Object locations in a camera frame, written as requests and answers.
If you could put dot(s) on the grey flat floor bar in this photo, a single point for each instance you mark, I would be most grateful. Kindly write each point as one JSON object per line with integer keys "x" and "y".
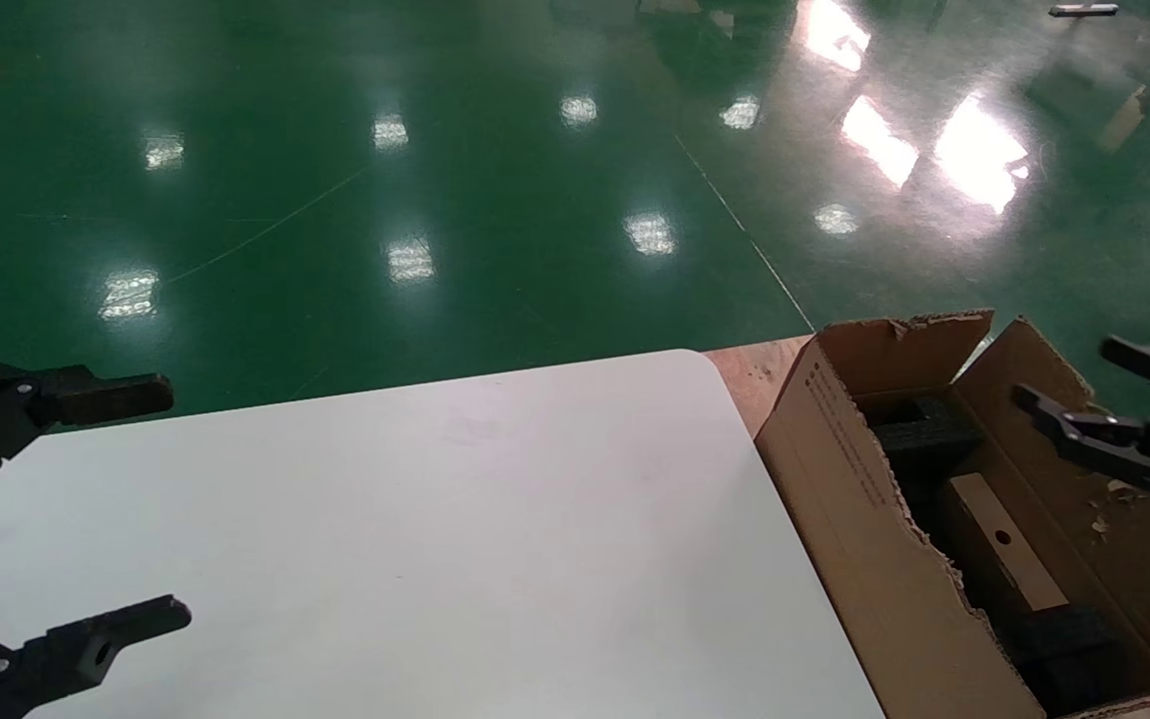
{"x": 1084, "y": 10}

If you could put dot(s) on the brown wooden pallet board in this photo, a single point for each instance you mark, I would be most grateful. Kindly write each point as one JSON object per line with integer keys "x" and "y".
{"x": 755, "y": 384}

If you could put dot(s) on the big brown cardboard box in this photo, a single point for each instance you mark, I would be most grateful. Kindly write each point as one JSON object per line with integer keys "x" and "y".
{"x": 855, "y": 519}

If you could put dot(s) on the black foam block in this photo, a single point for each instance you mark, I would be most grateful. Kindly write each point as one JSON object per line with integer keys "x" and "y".
{"x": 1064, "y": 654}
{"x": 929, "y": 429}

